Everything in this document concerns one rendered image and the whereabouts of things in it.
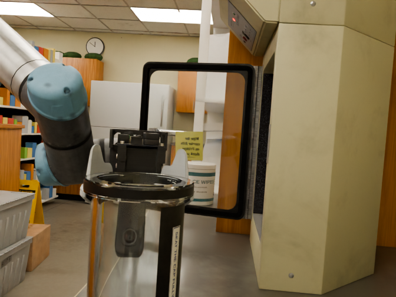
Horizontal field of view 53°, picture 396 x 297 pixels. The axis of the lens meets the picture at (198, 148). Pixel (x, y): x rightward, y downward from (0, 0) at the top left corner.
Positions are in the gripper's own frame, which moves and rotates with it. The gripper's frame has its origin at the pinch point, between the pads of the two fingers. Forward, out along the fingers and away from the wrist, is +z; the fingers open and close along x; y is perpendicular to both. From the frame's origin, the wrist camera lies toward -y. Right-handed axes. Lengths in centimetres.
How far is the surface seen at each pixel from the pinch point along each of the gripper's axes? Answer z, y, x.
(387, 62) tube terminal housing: -31, 24, 49
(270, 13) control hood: -26.0, 28.5, 21.8
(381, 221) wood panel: -53, -13, 66
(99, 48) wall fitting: -616, 129, -48
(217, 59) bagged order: -167, 46, 45
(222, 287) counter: -26.7, -19.9, 16.8
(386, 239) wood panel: -52, -18, 68
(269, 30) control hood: -31.5, 27.1, 23.8
